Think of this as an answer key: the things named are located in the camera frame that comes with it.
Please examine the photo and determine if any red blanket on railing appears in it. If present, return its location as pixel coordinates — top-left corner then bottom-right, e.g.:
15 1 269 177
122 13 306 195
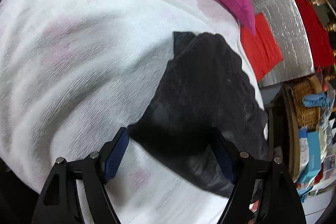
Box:
294 0 335 68

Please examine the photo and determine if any wicker basket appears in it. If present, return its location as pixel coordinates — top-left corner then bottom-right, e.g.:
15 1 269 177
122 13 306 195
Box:
289 75 322 131

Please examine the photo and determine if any wooden side table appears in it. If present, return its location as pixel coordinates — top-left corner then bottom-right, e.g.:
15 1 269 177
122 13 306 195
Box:
265 84 300 181

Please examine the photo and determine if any white patterned box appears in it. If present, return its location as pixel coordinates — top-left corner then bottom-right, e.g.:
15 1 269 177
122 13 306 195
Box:
298 127 309 172

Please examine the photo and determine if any light blue cloth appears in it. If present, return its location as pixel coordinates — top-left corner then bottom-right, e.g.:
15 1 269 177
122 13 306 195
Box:
302 92 330 108

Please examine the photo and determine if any black quilted jacket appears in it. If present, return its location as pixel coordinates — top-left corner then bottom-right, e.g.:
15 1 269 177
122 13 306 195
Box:
128 32 267 197

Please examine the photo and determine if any light blue box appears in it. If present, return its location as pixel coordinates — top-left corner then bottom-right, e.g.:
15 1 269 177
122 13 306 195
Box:
298 131 321 184

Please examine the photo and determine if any red cushion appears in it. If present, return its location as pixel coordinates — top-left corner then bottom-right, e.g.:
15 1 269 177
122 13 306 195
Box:
240 12 283 82

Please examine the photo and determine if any white bed blanket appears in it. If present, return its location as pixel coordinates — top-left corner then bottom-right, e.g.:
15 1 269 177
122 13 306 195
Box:
0 0 268 224

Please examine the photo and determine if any silver foil insulation panel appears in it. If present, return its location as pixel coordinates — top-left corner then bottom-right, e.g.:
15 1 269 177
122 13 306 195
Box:
251 0 314 87

